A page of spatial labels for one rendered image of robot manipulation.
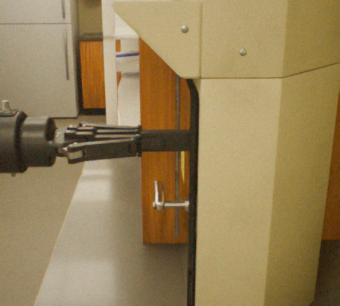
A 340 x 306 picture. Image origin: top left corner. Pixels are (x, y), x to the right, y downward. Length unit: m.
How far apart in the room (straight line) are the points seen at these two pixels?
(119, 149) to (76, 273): 0.46
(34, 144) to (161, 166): 0.44
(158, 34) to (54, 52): 5.05
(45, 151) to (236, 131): 0.27
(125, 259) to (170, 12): 0.64
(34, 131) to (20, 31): 5.04
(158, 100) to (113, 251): 0.37
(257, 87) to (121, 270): 0.57
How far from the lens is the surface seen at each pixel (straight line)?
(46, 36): 5.64
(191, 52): 0.62
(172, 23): 0.61
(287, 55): 0.65
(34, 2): 5.64
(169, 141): 0.68
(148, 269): 1.05
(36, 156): 0.68
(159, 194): 0.75
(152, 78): 1.00
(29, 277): 2.77
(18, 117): 0.69
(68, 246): 1.15
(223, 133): 0.65
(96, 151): 0.65
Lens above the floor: 1.53
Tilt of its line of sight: 18 degrees down
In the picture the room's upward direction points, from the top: straight up
